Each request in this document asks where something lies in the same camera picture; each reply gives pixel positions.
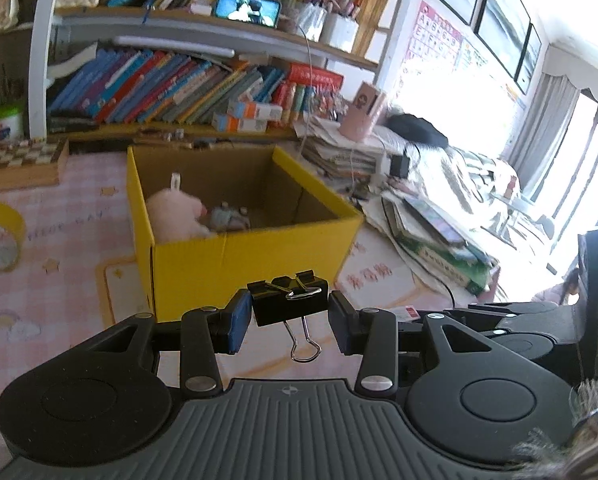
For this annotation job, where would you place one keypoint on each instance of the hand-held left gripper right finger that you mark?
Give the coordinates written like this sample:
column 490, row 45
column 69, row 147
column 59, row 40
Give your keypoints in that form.
column 340, row 327

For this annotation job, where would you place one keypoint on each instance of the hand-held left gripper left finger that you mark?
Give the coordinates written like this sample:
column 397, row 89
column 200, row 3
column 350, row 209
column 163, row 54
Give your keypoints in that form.
column 238, row 327

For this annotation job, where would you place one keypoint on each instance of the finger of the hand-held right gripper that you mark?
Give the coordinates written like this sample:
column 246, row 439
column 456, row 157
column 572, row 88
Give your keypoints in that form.
column 524, row 312

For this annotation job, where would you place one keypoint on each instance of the black binder clip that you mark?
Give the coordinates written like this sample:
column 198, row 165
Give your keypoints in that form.
column 289, row 307

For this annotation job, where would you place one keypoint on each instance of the yellow cardboard box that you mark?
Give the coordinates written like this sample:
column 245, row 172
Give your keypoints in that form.
column 239, row 265

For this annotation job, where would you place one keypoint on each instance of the grey toy truck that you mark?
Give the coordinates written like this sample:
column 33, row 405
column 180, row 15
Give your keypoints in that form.
column 224, row 217

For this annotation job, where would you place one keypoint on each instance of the stack of papers and magazines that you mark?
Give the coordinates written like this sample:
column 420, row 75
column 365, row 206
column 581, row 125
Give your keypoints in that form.
column 444, row 260

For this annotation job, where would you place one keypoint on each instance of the grey fuzzy object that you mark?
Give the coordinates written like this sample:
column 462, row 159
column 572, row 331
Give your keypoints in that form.
column 594, row 410

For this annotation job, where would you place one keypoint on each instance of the pink plush toy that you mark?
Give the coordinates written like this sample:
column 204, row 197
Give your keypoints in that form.
column 171, row 210

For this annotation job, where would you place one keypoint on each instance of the striped grey blanket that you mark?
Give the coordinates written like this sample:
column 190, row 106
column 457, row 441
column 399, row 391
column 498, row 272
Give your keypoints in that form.
column 474, row 180

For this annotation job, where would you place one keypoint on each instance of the black power adapter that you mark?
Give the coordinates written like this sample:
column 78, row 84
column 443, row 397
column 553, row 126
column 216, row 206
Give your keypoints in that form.
column 400, row 166

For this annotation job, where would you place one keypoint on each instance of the grey curtain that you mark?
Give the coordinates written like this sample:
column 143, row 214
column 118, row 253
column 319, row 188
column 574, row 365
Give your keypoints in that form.
column 544, row 125

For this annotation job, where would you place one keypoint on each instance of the orange and white small box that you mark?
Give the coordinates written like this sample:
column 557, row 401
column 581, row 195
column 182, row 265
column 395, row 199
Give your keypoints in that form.
column 254, row 110
column 239, row 123

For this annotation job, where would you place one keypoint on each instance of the dark cloth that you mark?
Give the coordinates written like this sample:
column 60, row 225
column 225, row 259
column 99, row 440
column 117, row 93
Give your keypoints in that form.
column 419, row 130

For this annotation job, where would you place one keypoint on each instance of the pink cup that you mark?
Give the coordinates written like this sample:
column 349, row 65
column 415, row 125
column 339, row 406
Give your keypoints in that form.
column 359, row 115

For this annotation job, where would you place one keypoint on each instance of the red book box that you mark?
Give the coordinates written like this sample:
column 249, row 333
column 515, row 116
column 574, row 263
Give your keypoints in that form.
column 314, row 77

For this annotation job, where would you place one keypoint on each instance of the yellow tape roll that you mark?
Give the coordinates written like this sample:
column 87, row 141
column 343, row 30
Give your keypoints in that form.
column 9, row 212

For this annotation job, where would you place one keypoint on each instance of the long row of leaning books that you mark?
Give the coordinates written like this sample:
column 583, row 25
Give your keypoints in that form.
column 154, row 85

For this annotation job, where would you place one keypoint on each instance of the wooden chess box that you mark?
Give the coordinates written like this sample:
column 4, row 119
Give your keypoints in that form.
column 19, row 165

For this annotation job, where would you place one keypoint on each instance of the white pen holder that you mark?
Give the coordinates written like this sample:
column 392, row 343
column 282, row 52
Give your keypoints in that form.
column 339, row 32

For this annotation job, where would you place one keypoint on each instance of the white tub with green lid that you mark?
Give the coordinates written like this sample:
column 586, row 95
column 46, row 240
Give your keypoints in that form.
column 9, row 125

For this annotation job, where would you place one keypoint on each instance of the smartphone with lit screen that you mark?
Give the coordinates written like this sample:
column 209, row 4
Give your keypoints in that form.
column 249, row 10

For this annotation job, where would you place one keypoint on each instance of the white and wood bookshelf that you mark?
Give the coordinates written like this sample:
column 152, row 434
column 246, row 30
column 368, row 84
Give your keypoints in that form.
column 39, row 60

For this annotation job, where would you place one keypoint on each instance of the pink wall poster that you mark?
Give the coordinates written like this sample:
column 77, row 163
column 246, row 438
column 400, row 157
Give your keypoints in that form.
column 434, row 35

